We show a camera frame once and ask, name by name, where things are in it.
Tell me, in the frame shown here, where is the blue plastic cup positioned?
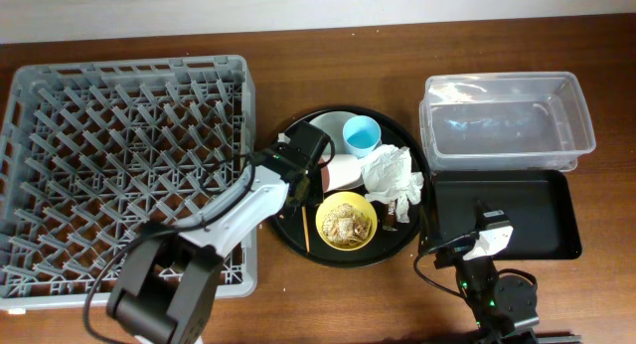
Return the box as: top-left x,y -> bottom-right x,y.
342,115 -> 382,158

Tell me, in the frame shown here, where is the white paper napkin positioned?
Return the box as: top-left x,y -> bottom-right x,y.
360,144 -> 424,223

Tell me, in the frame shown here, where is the grey dishwasher rack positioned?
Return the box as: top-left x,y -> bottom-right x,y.
1,55 -> 255,312

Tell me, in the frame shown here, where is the pink plastic cup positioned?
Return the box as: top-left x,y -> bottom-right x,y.
320,153 -> 368,194

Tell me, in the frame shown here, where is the wooden chopstick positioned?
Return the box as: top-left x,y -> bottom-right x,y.
301,206 -> 310,254

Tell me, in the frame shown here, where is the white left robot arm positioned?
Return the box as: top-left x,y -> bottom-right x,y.
106,145 -> 323,343

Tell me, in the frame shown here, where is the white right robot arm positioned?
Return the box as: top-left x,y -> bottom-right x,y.
434,200 -> 539,344

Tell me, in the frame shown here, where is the yellow bowl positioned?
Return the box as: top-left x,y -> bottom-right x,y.
315,191 -> 378,252

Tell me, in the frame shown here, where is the black rectangular tray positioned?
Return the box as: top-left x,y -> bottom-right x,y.
423,170 -> 582,260

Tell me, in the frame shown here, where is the clear plastic bin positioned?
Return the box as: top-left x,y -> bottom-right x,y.
419,72 -> 596,172

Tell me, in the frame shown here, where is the grey round plate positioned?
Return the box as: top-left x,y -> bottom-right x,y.
309,111 -> 357,171

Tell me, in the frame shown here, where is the brown snack wrapper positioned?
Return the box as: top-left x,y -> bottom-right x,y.
383,201 -> 398,232

